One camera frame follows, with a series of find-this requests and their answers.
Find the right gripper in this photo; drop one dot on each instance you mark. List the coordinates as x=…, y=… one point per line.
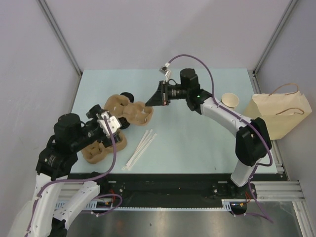
x=161, y=98

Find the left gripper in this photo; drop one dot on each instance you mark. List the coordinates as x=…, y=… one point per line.
x=106, y=140

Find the brown pulp cup carrier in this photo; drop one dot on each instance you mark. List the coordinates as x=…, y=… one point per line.
x=97, y=152

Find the single brown pulp carrier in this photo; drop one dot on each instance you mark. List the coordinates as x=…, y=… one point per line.
x=136, y=113

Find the black coffee cup lid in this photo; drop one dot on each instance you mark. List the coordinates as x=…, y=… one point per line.
x=129, y=96

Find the kraft paper takeout bag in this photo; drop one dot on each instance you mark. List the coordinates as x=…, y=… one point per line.
x=281, y=112

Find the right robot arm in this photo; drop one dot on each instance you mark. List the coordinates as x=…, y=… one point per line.
x=252, y=138

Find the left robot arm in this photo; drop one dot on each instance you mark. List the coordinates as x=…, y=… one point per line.
x=58, y=200

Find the white wrapped straw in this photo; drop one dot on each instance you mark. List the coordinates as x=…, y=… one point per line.
x=145, y=137
x=142, y=154
x=139, y=153

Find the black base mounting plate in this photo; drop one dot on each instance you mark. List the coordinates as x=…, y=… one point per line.
x=178, y=190

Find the stack of paper cups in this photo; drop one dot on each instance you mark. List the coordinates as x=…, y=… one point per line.
x=230, y=100

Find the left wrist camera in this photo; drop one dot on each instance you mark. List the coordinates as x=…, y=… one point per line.
x=108, y=123

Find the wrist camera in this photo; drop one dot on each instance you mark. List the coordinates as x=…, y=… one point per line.
x=108, y=123
x=165, y=71

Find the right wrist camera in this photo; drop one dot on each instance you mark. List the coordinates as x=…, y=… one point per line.
x=165, y=71

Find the white slotted cable duct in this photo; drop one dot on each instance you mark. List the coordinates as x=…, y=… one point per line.
x=101, y=205

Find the aluminium frame rail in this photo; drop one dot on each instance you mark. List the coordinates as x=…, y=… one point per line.
x=279, y=191

